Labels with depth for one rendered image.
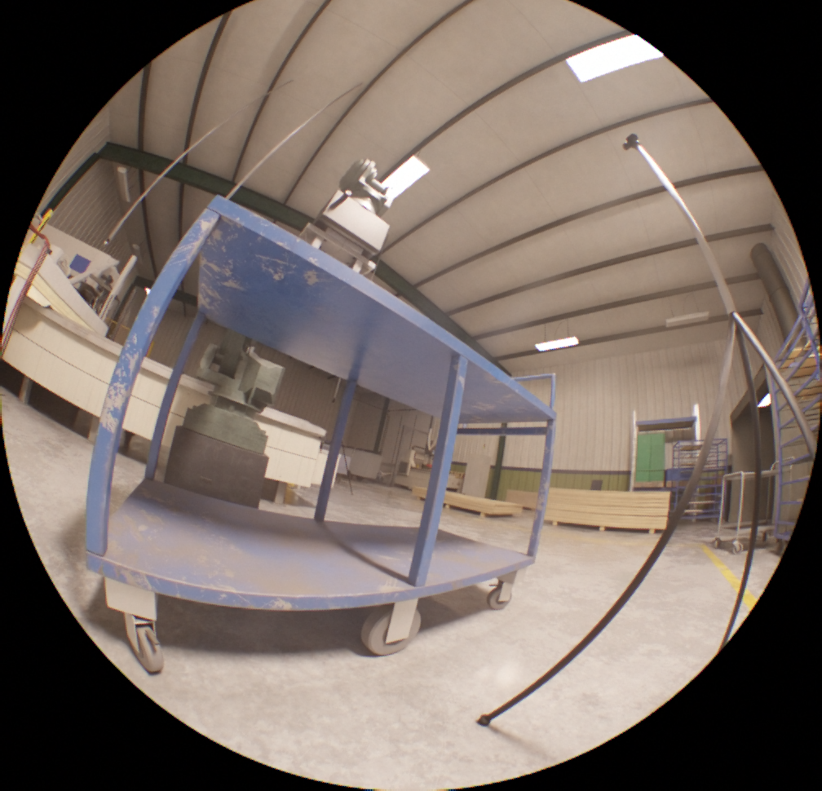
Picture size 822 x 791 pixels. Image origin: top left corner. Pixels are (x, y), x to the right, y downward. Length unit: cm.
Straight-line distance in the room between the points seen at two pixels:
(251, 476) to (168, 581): 130
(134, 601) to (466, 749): 73
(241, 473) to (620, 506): 548
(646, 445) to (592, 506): 319
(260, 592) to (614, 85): 629
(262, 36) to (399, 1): 222
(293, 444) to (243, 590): 216
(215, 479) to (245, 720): 140
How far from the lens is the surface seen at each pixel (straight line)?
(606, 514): 574
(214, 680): 84
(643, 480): 831
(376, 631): 93
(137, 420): 264
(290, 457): 270
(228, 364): 217
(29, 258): 319
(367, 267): 95
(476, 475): 966
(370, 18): 546
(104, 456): 58
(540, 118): 580
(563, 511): 591
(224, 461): 182
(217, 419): 184
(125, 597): 71
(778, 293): 787
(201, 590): 64
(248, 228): 66
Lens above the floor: 62
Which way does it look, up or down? 18 degrees up
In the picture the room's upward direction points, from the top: 12 degrees clockwise
